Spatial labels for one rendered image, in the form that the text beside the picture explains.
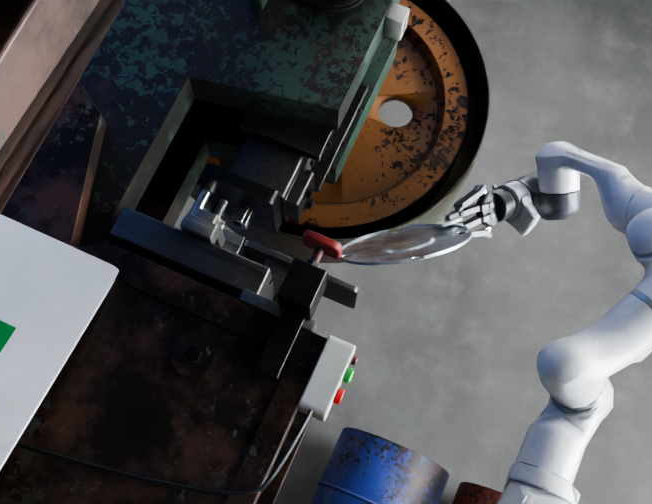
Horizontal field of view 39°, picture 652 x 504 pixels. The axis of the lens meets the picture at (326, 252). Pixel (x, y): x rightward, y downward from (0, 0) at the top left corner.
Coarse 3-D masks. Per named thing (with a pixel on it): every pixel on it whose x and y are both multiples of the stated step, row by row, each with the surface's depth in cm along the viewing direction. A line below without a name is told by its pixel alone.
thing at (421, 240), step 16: (416, 224) 211; (432, 224) 209; (352, 240) 207; (368, 240) 207; (384, 240) 204; (400, 240) 199; (416, 240) 197; (432, 240) 196; (448, 240) 194; (464, 240) 192; (352, 256) 196; (368, 256) 194; (384, 256) 191; (400, 256) 189; (416, 256) 187; (432, 256) 184
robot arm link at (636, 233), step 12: (636, 216) 182; (648, 216) 180; (636, 228) 180; (648, 228) 178; (636, 240) 179; (648, 240) 178; (636, 252) 180; (648, 252) 178; (648, 264) 180; (648, 276) 178; (636, 288) 177; (648, 288) 176; (648, 300) 174
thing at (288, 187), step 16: (256, 144) 190; (272, 144) 190; (240, 160) 189; (256, 160) 189; (272, 160) 189; (288, 160) 189; (304, 160) 190; (256, 176) 188; (272, 176) 188; (288, 176) 188; (304, 176) 191; (288, 192) 190; (304, 192) 190; (288, 208) 194; (304, 208) 197
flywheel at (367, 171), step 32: (416, 32) 245; (416, 64) 246; (448, 64) 242; (384, 96) 243; (416, 96) 243; (448, 96) 239; (384, 128) 240; (416, 128) 240; (448, 128) 236; (352, 160) 237; (384, 160) 237; (416, 160) 237; (448, 160) 234; (320, 192) 235; (352, 192) 235; (384, 192) 232; (416, 192) 231; (288, 224) 230; (320, 224) 228; (352, 224) 228; (384, 224) 234
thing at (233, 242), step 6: (228, 234) 184; (234, 234) 184; (228, 240) 184; (234, 240) 184; (240, 240) 184; (222, 246) 184; (228, 246) 184; (234, 246) 184; (240, 246) 184; (234, 252) 183; (240, 252) 186
